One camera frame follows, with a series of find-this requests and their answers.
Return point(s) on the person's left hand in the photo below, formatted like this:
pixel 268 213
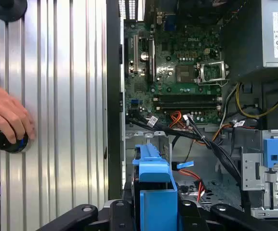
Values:
pixel 6 110

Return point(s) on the CPU socket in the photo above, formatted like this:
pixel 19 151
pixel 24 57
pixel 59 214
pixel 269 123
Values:
pixel 185 74

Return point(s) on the white expansion slot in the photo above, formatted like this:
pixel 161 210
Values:
pixel 136 53

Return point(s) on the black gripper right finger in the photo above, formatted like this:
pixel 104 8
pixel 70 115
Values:
pixel 237 216

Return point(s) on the blue board connector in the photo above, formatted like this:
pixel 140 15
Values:
pixel 136 101

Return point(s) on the silver coin battery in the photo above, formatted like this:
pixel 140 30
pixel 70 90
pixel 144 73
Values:
pixel 144 56

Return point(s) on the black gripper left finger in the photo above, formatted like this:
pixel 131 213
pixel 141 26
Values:
pixel 85 214

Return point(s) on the green motherboard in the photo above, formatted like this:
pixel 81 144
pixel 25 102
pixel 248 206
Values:
pixel 167 48

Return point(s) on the metal optical drive cage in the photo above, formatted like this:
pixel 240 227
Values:
pixel 252 168

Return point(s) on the grey power supply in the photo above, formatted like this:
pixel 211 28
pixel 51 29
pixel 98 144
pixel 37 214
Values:
pixel 268 36

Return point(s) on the black PC case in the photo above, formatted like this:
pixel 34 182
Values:
pixel 113 96

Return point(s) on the black round knob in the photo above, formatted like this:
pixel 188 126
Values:
pixel 11 9

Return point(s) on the metal disk bay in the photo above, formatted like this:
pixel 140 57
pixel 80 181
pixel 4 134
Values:
pixel 138 136

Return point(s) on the metal socket cover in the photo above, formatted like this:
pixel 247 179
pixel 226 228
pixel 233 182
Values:
pixel 212 63

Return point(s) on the black RAM slot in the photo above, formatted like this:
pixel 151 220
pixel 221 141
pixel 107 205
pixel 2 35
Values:
pixel 187 98
pixel 187 107

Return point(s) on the blue plastic drive latch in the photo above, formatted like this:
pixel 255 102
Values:
pixel 273 146

